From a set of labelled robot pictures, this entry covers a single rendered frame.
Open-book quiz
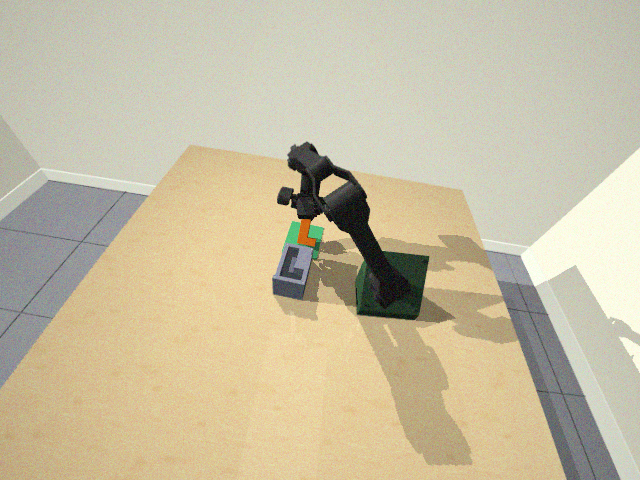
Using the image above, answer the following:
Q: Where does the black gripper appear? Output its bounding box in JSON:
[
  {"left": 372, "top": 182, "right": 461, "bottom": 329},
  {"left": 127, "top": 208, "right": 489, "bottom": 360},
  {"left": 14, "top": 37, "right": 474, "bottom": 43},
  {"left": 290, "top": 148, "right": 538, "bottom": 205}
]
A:
[{"left": 277, "top": 183, "right": 324, "bottom": 210}]

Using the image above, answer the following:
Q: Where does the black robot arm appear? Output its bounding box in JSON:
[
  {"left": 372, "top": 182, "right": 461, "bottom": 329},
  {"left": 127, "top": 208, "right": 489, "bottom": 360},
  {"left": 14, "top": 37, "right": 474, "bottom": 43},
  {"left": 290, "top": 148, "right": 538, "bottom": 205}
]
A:
[{"left": 287, "top": 142, "right": 411, "bottom": 310}]

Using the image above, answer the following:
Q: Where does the orange l-shaped part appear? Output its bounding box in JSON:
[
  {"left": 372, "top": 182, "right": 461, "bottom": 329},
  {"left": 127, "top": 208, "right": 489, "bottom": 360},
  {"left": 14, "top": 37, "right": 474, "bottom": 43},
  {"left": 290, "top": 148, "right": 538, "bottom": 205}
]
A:
[{"left": 297, "top": 219, "right": 316, "bottom": 247}]

